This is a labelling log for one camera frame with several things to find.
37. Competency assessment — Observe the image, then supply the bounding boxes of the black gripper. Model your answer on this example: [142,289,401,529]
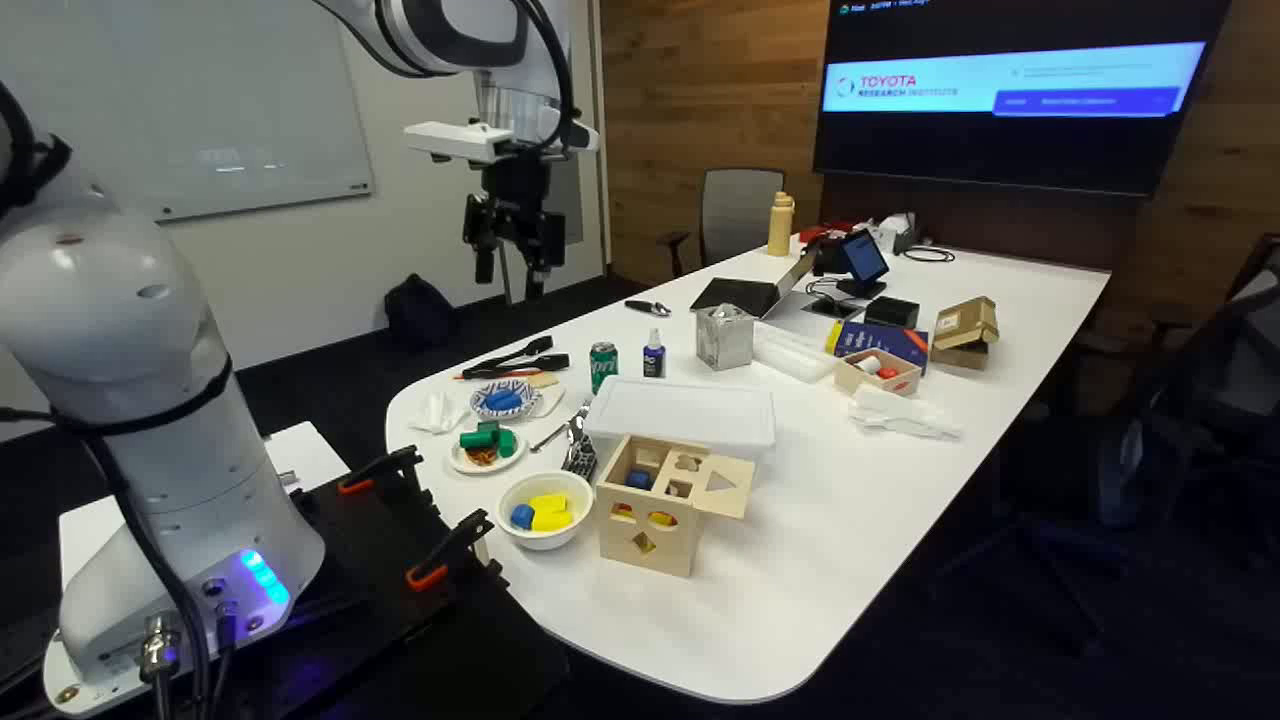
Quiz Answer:
[459,152,572,302]

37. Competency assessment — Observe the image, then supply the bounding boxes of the wooden sliding box lid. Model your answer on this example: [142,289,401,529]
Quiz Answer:
[660,443,758,523]

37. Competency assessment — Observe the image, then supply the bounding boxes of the white bowl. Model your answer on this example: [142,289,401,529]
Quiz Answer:
[496,466,600,556]

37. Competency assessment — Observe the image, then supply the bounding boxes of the wooden shape sorter box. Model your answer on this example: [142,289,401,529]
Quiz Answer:
[591,432,758,581]

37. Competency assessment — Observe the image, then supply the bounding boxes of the small wooden tray box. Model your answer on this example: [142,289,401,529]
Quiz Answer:
[833,346,925,400]

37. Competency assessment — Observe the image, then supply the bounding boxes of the colourful snack box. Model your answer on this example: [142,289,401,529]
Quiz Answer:
[823,316,930,375]

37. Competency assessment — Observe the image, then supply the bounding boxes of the small black box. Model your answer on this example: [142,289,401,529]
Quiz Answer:
[860,293,925,332]

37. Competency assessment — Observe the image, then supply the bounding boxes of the open cardboard box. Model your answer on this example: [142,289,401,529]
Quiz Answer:
[927,293,1004,371]

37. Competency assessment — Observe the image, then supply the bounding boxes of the black and orange tongs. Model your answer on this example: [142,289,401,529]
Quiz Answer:
[454,332,575,383]

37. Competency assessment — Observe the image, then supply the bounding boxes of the black bag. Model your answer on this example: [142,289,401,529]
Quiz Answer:
[381,270,467,359]

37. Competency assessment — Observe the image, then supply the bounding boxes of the blue patterned plate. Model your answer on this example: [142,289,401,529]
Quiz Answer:
[467,375,547,425]

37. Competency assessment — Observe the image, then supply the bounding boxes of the green drink can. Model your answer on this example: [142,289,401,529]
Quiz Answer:
[586,341,622,400]

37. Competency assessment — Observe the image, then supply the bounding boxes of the small blue-labelled bottle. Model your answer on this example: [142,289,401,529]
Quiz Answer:
[640,322,673,383]

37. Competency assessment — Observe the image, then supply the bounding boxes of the small white plate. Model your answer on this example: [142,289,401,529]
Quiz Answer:
[449,419,532,480]

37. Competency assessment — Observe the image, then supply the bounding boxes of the translucent plastic container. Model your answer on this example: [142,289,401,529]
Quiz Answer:
[585,375,780,459]

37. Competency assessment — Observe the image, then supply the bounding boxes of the black laptop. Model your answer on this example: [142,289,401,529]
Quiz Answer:
[686,270,791,322]

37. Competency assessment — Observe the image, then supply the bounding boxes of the grey office chair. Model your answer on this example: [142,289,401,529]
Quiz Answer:
[663,163,791,280]

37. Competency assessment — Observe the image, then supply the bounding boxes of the black orange clamp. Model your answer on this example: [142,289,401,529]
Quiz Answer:
[331,440,428,505]
[401,505,498,594]

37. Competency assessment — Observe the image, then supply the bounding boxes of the yellow bottle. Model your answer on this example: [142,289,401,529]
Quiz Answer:
[762,188,799,260]

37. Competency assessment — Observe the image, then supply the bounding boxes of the white plastic wrapper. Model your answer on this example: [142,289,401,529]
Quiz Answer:
[749,321,844,389]

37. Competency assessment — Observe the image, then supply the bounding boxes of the black pouch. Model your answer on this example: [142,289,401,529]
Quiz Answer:
[807,237,856,280]

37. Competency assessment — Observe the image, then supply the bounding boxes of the whiteboard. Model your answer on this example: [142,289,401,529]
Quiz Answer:
[0,0,381,226]

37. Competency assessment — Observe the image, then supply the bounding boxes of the tablet on stand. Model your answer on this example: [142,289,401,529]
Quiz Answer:
[833,222,894,300]

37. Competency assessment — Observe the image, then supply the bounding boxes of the white device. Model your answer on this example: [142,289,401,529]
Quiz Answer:
[870,207,925,260]

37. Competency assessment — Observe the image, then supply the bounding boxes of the clear plastic bag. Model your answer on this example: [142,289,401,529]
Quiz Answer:
[844,383,969,443]

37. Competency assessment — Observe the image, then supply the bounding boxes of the dark office chair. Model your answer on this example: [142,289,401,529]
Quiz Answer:
[1024,232,1280,630]

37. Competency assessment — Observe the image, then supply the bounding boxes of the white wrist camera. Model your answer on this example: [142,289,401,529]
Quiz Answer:
[401,114,518,166]

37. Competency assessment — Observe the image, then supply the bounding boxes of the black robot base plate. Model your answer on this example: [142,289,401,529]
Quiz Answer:
[251,453,564,720]

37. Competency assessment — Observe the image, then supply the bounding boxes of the wall television screen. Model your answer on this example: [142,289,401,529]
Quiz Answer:
[810,0,1232,201]

